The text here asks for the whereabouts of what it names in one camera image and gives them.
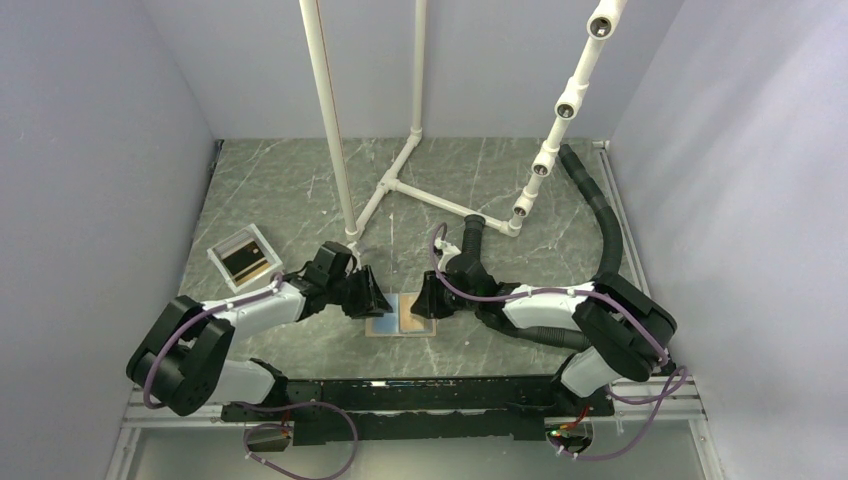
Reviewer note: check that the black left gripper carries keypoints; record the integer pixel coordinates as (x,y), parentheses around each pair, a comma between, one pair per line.
(371,301)

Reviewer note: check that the aluminium extrusion rail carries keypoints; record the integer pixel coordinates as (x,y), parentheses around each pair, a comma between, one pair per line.
(632,402)

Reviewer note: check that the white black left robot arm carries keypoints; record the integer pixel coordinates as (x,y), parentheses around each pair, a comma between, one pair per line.
(182,363)

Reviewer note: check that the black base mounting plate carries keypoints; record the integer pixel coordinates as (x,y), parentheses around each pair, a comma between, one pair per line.
(324,410)

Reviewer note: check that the white card tray box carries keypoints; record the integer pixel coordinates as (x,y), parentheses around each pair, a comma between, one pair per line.
(246,260)

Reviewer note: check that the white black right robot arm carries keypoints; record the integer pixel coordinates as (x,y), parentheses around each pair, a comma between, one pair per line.
(611,329)

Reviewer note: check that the tan leather card holder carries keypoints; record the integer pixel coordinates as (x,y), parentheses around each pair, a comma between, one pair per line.
(401,322)

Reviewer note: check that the side aluminium rail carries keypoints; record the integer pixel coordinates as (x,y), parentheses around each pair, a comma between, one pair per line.
(632,257)

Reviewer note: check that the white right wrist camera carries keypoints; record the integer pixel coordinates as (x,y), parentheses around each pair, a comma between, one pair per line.
(445,250)

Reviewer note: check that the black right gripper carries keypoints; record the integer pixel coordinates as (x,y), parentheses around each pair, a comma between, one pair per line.
(428,303)

